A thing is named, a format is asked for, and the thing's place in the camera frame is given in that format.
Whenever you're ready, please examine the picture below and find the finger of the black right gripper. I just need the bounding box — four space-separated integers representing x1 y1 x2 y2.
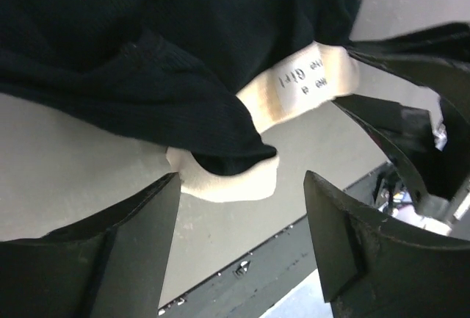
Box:
334 95 469 200
346 22 469 105

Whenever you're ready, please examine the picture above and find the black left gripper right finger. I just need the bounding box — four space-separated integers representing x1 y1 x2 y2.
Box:
303 171 469 317

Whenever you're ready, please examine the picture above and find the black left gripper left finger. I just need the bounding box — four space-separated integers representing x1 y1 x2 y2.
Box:
1 173 181 317

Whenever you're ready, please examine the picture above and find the black underwear cream waistband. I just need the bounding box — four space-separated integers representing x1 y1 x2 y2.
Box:
1 0 361 203

